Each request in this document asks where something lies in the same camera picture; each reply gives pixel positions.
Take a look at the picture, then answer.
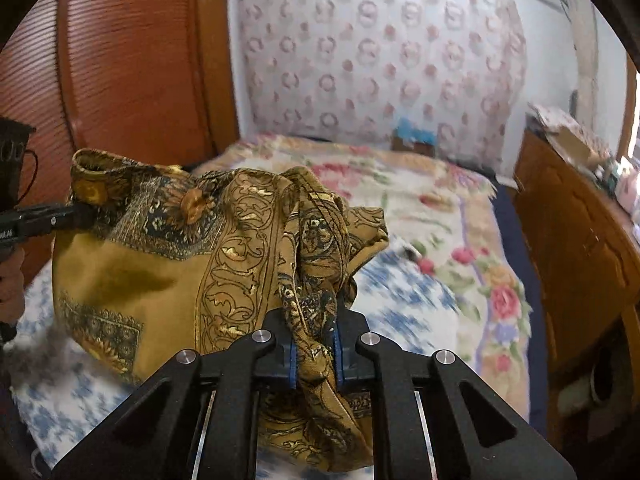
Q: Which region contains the blue floral bed sheet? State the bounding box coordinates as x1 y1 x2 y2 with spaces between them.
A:
3 249 460 479

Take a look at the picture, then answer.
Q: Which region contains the pink circle patterned curtain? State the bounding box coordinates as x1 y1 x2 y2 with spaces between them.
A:
238 0 527 169

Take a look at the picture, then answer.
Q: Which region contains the pink kettle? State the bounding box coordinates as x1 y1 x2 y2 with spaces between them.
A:
615 167 639 216

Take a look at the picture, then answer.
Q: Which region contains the gold patterned garment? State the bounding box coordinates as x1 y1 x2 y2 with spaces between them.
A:
52 150 388 471

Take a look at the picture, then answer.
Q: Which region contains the blue item on box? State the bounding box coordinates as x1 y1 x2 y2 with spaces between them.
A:
390 118 437 157

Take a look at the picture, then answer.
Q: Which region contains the dark blue mattress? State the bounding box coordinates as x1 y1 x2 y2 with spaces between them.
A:
491 181 549 436

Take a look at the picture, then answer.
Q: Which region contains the floral folded cloth pile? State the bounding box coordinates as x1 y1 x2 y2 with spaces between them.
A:
528 102 582 133

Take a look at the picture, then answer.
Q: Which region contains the beige tied side curtain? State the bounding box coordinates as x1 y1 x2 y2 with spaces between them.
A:
570 0 599 129

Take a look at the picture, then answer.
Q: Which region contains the cardboard box on cabinet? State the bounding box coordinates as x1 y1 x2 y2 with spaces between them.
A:
544 128 608 170

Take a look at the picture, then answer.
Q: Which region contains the pink floral blanket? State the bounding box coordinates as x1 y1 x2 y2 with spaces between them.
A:
195 136 532 418

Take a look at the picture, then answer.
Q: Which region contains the wooden sideboard cabinet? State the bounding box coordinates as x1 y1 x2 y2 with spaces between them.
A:
514 131 639 448

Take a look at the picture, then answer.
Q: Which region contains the wooden louvered wardrobe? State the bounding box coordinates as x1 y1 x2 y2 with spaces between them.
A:
0 0 241 286

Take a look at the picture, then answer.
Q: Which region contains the person's left hand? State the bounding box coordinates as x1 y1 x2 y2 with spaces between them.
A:
0 247 25 324

